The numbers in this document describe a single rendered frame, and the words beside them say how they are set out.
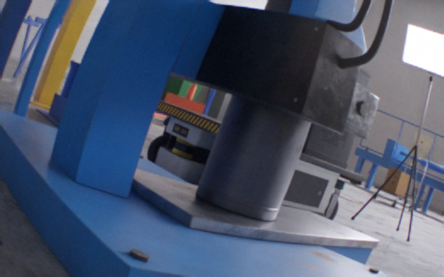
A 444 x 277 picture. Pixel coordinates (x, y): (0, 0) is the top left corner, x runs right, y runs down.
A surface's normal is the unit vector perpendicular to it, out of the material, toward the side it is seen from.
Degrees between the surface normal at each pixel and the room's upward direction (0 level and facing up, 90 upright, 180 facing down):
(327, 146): 90
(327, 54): 90
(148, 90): 90
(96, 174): 90
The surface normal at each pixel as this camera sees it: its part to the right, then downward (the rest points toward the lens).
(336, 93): 0.61, 0.25
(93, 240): -0.71, -0.23
